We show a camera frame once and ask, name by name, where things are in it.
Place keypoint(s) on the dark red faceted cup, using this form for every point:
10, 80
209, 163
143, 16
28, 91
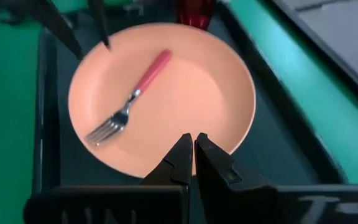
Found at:
196, 14

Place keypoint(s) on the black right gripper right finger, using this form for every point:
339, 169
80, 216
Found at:
225, 186

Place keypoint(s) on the dark green plastic tray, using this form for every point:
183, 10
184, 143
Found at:
269, 146

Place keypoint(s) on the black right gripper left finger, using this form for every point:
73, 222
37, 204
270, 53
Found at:
179, 165

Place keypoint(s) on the peach round plate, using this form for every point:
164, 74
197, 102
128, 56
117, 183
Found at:
197, 93

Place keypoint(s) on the black metal table frame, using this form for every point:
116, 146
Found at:
353, 77

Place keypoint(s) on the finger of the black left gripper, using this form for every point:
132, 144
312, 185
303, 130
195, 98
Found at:
56, 25
99, 18

